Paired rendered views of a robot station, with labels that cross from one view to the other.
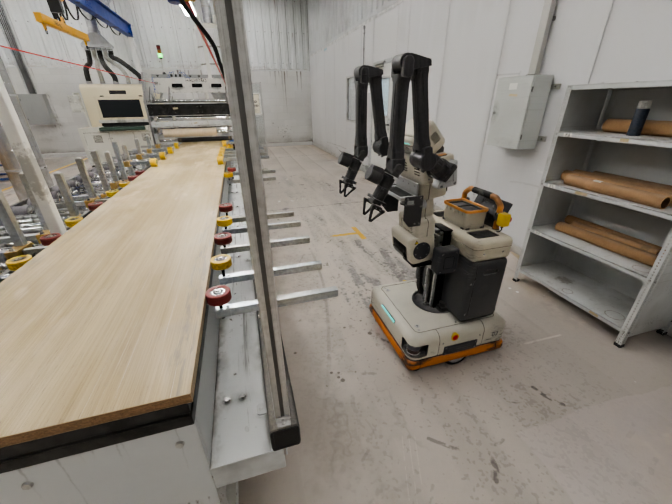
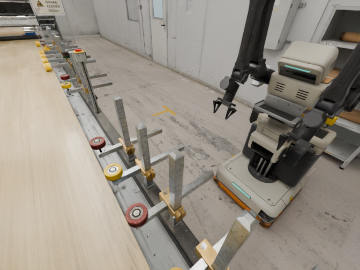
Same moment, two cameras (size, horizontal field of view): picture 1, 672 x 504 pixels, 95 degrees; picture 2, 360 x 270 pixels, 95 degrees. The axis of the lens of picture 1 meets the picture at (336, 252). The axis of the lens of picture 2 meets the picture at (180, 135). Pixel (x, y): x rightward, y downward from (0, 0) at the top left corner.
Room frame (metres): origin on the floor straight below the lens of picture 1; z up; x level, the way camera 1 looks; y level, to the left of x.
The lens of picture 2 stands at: (1.01, 0.51, 1.51)
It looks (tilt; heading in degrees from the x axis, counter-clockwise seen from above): 38 degrees down; 338
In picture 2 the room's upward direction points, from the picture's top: 2 degrees clockwise
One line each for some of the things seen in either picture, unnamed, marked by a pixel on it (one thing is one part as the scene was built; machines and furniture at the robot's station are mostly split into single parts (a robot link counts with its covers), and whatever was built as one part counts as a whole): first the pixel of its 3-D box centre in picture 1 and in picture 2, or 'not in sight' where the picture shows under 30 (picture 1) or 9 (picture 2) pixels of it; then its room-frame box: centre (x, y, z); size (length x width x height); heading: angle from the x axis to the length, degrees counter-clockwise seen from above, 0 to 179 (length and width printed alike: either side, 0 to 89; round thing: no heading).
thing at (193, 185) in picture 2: (266, 244); (178, 195); (1.40, 0.35, 0.83); 0.43 x 0.03 x 0.04; 106
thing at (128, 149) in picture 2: not in sight; (126, 145); (1.85, 0.53, 0.81); 0.14 x 0.06 x 0.05; 16
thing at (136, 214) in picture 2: (224, 245); (138, 219); (1.35, 0.54, 0.85); 0.08 x 0.08 x 0.11
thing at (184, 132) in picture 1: (204, 131); (10, 31); (5.38, 2.12, 1.05); 1.43 x 0.12 x 0.12; 106
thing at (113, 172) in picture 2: (225, 227); (114, 176); (1.59, 0.61, 0.85); 0.08 x 0.08 x 0.11
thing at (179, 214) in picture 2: not in sight; (172, 204); (1.37, 0.39, 0.83); 0.14 x 0.06 x 0.05; 16
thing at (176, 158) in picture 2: not in sight; (175, 196); (1.35, 0.38, 0.92); 0.04 x 0.04 x 0.48; 16
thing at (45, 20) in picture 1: (65, 28); not in sight; (6.46, 4.60, 2.65); 1.71 x 0.09 x 0.32; 16
